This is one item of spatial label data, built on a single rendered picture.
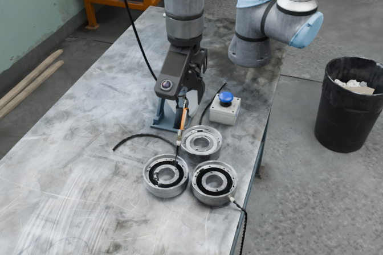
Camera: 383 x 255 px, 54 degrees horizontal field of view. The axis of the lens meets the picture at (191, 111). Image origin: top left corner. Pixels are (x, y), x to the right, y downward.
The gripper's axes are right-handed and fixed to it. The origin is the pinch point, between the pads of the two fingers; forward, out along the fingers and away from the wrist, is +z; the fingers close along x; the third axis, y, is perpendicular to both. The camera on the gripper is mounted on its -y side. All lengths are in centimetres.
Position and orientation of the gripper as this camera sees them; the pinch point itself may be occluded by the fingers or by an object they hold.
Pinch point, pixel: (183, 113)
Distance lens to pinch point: 86.7
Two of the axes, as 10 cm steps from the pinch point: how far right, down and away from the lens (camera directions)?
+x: -9.5, -1.9, 2.3
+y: 3.0, -6.3, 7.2
